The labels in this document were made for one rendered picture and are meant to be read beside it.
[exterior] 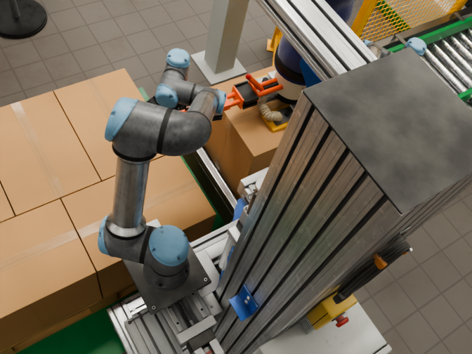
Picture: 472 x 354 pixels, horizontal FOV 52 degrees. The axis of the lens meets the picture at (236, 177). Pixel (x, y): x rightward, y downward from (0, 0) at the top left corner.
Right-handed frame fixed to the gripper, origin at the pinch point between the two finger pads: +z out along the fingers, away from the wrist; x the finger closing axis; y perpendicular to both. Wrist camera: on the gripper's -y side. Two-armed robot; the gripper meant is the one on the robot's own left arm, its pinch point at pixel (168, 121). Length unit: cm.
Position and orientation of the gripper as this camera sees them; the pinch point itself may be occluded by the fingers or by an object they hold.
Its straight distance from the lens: 188.7
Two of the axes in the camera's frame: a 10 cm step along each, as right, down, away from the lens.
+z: -1.6, 5.0, 8.5
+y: 8.6, -3.5, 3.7
